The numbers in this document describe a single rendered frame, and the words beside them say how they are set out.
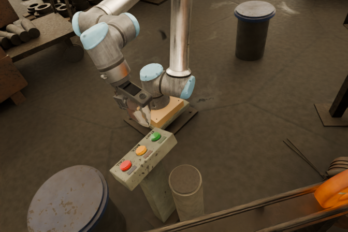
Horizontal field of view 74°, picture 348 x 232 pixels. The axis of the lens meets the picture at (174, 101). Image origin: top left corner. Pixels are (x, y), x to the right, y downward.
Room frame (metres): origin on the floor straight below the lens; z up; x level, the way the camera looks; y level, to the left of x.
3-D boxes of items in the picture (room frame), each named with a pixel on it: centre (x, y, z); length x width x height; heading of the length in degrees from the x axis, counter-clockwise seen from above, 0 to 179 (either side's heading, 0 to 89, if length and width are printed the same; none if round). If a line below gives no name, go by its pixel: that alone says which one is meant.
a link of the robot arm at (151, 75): (1.17, 0.10, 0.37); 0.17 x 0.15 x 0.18; 61
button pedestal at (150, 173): (0.49, 0.15, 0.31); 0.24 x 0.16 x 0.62; 133
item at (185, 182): (0.40, 0.01, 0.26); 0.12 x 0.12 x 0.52
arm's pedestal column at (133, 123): (1.18, 0.12, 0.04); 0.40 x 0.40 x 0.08; 41
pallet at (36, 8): (3.38, 1.13, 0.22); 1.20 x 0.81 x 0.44; 128
